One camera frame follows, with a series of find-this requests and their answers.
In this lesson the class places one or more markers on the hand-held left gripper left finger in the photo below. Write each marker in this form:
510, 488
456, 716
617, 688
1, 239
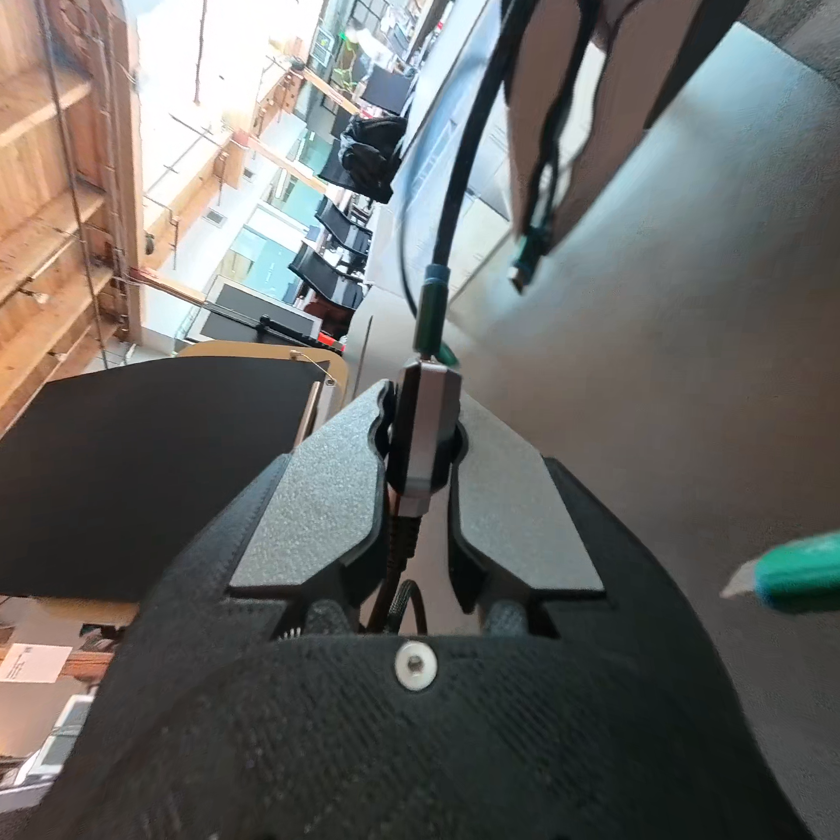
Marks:
308, 512

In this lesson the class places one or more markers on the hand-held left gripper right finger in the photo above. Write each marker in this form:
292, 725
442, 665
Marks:
518, 518

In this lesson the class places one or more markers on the small red object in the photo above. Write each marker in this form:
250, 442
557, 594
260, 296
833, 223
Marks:
330, 338

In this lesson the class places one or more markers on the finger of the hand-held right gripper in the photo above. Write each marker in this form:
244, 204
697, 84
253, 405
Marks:
623, 85
525, 131

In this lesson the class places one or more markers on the ceiling spot lamp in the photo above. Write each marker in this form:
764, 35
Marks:
39, 298

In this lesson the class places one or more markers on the black bag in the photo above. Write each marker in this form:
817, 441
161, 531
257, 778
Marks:
364, 157

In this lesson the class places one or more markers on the grey framed screen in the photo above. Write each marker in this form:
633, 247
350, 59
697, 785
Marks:
256, 305

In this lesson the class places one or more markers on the white paper label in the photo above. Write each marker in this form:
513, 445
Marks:
33, 663

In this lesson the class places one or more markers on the black office chair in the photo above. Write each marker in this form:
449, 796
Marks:
321, 272
341, 223

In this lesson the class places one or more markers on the black monitor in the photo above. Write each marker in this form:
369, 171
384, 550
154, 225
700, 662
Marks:
131, 472

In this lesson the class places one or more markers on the hdmi switch box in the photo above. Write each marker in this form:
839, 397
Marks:
426, 433

